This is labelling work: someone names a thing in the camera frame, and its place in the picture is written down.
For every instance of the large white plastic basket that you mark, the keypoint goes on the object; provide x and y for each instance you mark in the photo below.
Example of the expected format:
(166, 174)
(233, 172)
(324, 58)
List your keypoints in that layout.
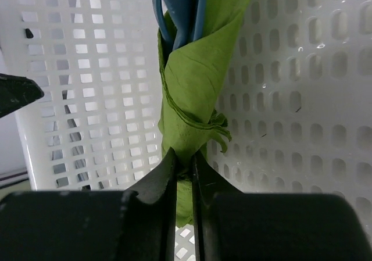
(297, 98)

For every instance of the blue plastic spoon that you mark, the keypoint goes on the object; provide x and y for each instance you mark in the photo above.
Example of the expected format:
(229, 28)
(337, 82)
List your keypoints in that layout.
(180, 12)

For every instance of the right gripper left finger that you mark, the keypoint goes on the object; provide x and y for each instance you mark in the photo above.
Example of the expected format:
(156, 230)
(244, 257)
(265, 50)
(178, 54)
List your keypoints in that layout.
(133, 224)

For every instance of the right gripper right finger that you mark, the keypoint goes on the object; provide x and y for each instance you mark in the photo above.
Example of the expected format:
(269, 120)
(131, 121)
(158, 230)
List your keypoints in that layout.
(232, 225)

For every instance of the green paper napkin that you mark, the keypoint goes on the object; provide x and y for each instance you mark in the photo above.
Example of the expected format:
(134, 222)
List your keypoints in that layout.
(192, 78)

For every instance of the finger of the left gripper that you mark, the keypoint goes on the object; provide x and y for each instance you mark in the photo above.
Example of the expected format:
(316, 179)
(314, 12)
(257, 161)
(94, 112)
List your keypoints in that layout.
(17, 92)

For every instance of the blue plastic knife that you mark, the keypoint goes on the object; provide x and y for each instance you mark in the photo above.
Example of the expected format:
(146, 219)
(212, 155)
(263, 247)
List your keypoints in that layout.
(199, 16)

